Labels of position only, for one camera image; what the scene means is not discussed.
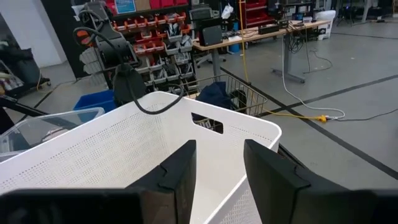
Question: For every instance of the red tool cabinet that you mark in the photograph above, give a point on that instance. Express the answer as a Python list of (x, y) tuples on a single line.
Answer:
[(253, 14)]

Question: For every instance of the dark navy printed garment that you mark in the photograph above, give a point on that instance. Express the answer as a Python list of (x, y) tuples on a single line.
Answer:
[(214, 95)]

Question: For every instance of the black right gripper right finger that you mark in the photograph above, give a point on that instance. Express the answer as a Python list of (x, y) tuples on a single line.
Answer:
[(295, 205)]

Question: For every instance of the white plastic bag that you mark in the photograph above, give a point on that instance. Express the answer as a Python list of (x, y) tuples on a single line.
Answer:
[(227, 11)]

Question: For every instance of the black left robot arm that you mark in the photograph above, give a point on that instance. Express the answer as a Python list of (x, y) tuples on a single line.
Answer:
[(124, 81)]

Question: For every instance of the white lined bin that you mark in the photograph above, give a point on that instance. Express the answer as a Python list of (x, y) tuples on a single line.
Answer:
[(326, 21)]

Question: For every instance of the white plastic laundry basket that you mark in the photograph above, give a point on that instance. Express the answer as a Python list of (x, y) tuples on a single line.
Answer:
[(109, 149)]

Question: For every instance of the blue plastic crate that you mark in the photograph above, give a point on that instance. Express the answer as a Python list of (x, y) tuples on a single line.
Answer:
[(93, 101)]

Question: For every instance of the blue poster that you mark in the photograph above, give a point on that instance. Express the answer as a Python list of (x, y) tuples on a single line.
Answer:
[(125, 6)]

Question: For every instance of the black utility cart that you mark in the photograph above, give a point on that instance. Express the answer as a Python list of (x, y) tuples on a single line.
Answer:
[(25, 68)]

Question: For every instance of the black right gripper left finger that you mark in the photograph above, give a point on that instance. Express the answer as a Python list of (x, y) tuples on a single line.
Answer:
[(155, 205)]

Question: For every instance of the wooden workbench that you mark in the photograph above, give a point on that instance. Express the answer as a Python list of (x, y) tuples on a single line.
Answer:
[(248, 35)]

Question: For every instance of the black equipment box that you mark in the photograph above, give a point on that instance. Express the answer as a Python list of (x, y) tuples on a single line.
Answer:
[(211, 35)]

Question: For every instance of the parts bin rack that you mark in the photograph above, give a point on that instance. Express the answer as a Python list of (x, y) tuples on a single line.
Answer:
[(168, 46)]

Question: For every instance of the clear plastic bin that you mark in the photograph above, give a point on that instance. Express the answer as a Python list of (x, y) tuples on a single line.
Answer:
[(46, 127)]

